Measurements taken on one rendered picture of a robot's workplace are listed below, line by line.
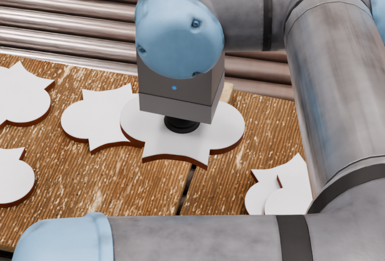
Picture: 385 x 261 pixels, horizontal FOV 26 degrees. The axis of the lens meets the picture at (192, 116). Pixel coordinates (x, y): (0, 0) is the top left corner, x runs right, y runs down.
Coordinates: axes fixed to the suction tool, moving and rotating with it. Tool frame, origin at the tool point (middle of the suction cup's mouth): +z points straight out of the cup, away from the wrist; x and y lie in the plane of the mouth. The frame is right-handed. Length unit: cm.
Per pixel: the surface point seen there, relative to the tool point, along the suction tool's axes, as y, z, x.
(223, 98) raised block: -0.4, 15.6, -20.9
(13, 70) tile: 33.2, 17.1, -19.7
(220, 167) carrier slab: -2.7, 18.3, -9.8
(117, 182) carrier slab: 10.7, 18.3, -3.3
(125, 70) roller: 17.4, 20.0, -27.2
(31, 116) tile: 26.7, 17.1, -11.2
